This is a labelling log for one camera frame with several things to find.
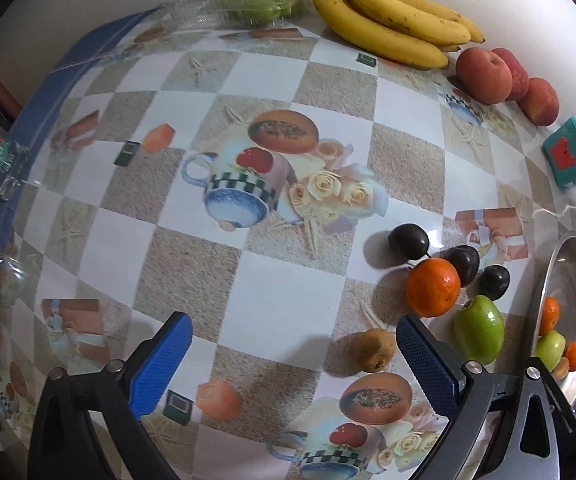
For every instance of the dark purple plum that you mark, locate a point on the dark purple plum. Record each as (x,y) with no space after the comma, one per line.
(463,262)
(408,241)
(495,282)

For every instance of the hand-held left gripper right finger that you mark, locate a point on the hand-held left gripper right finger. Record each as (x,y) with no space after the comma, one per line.
(428,365)

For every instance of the printed checkered tablecloth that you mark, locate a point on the printed checkered tablecloth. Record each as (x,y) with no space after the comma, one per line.
(278,280)

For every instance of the green jujube fruit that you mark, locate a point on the green jujube fruit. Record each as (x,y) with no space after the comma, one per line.
(479,330)
(550,351)

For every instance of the teal box with red apple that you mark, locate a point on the teal box with red apple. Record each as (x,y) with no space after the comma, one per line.
(568,152)

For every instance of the pile of small green fruits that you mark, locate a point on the pile of small green fruits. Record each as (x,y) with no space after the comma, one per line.
(263,7)

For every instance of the red apple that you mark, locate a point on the red apple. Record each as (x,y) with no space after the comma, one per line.
(518,70)
(483,76)
(540,102)

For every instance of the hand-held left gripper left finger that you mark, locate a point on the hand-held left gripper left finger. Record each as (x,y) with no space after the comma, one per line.
(160,360)

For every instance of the brown sapodilla fruit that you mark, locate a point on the brown sapodilla fruit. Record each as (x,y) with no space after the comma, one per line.
(562,370)
(374,351)

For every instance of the round steel plate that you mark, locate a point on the round steel plate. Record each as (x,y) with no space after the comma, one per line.
(575,280)

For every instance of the yellow banana bunch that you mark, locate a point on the yellow banana bunch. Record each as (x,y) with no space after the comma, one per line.
(383,15)

